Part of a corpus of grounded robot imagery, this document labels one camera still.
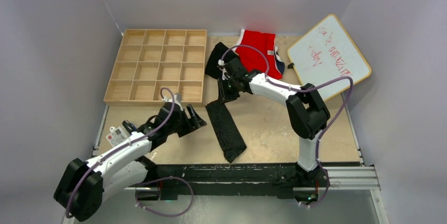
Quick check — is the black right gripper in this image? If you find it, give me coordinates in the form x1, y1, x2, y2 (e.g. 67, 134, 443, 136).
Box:
218, 76, 241, 104

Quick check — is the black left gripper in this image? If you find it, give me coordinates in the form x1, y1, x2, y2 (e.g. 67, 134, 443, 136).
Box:
166, 105, 205, 137

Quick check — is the black striped underwear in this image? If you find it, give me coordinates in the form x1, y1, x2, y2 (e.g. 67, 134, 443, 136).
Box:
205, 100, 247, 163

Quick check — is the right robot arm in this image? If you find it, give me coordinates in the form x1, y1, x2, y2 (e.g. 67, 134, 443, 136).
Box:
218, 59, 331, 186

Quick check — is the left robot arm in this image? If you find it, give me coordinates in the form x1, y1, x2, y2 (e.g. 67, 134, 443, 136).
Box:
53, 101, 207, 221

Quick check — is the plain black underwear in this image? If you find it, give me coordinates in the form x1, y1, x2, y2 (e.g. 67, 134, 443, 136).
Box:
205, 42, 229, 80

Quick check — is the red white blue underwear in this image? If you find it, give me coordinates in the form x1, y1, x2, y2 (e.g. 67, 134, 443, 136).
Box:
233, 29, 286, 80

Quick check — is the wooden compartment tray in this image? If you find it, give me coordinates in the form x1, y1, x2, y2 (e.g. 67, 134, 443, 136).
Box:
103, 29, 207, 106

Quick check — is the plastic packaged card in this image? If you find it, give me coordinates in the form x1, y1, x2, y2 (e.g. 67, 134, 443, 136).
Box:
106, 126, 130, 148

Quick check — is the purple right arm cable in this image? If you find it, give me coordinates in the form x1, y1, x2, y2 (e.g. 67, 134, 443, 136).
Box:
218, 44, 354, 209

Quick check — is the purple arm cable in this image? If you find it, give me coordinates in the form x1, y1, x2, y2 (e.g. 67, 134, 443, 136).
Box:
218, 44, 354, 209
65, 87, 195, 218

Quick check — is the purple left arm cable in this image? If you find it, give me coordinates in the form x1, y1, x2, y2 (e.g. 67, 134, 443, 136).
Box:
65, 87, 195, 218

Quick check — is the white board with wooden frame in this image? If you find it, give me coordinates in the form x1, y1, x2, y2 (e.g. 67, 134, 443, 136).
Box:
287, 14, 372, 86

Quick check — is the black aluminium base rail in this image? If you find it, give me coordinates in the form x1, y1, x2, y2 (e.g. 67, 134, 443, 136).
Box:
122, 161, 380, 202

